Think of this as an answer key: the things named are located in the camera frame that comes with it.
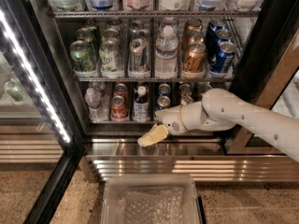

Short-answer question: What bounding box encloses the silver blue slim can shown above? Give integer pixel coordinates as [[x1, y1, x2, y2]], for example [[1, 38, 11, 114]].
[[128, 38, 150, 77]]

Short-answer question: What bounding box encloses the blue soda can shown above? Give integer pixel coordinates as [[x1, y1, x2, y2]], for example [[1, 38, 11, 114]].
[[157, 83, 171, 97], [155, 96, 171, 112]]

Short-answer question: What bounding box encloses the white LED light strip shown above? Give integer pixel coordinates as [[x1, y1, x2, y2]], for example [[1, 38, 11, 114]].
[[0, 9, 71, 143]]

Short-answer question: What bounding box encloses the gold soda can back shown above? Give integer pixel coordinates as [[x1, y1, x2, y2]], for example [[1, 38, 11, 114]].
[[178, 83, 192, 96]]

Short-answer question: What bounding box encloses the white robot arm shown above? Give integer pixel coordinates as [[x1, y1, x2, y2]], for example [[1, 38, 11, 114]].
[[137, 89, 299, 161]]

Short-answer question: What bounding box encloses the gold soda can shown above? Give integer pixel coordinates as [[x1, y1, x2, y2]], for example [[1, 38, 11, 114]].
[[178, 83, 192, 96], [179, 95, 193, 105]]

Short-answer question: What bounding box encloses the blue soda can back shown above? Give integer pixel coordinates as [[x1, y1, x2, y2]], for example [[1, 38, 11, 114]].
[[157, 83, 171, 97]]

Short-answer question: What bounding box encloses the upper wire shelf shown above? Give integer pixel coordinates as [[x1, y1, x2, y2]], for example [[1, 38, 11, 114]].
[[47, 10, 260, 19]]

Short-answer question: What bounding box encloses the red soda can front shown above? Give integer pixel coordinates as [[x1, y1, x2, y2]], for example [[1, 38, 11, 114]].
[[110, 95, 128, 121]]

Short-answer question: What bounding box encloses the middle wire shelf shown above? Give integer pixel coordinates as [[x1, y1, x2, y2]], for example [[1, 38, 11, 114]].
[[77, 77, 233, 82]]

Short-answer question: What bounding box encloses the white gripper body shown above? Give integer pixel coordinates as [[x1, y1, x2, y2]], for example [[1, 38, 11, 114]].
[[155, 105, 187, 135]]

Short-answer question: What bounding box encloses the red soda can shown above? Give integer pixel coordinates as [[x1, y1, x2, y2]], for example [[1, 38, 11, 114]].
[[110, 95, 128, 121], [113, 83, 128, 99]]

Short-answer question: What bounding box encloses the clear water bottle shelf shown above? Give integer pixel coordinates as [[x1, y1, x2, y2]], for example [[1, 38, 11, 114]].
[[154, 25, 178, 78], [84, 88, 107, 122]]

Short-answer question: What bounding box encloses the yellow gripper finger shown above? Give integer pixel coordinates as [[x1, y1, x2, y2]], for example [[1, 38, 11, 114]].
[[148, 124, 168, 141], [137, 132, 165, 147]]

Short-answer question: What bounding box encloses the red soda can back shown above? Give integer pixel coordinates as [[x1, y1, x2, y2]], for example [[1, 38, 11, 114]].
[[113, 83, 128, 99]]

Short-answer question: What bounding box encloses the green can front middle shelf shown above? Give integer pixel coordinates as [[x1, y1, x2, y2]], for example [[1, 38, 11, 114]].
[[70, 40, 96, 77]]

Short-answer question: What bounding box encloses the clear water bottle middle shelf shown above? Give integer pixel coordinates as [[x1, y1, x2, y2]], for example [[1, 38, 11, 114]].
[[154, 25, 178, 78]]

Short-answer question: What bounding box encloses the open glass fridge door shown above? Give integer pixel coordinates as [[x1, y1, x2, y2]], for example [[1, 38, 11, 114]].
[[1, 0, 82, 224]]

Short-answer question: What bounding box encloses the clear water bottle bottom shelf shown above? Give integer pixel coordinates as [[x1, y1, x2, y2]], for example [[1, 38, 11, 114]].
[[84, 88, 107, 122]]

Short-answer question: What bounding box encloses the clear plastic bin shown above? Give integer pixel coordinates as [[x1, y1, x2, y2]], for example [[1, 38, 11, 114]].
[[100, 174, 203, 224]]

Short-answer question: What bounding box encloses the gold soda can front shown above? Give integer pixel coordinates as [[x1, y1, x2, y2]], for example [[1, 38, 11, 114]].
[[179, 95, 193, 105]]

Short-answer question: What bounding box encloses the blue can front middle shelf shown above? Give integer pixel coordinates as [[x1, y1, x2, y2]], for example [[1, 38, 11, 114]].
[[209, 41, 236, 78]]

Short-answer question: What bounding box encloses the gold can front middle shelf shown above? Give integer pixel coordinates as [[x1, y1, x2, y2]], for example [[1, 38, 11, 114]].
[[181, 42, 206, 78]]

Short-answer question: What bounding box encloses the silver soda can back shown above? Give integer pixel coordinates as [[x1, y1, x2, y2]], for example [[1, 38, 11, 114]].
[[197, 83, 212, 94]]

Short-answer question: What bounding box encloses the white green can front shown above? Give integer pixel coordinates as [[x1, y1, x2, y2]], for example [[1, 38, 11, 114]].
[[99, 40, 121, 78]]

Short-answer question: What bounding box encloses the dark blue plastic bottle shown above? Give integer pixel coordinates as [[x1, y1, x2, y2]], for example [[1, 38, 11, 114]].
[[134, 86, 150, 122]]

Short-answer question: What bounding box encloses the wire shelf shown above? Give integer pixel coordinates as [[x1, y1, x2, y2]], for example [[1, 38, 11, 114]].
[[47, 10, 260, 19], [77, 77, 233, 82]]

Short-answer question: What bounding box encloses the blue soda can front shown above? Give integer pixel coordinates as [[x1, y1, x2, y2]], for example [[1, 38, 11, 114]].
[[155, 96, 171, 112]]

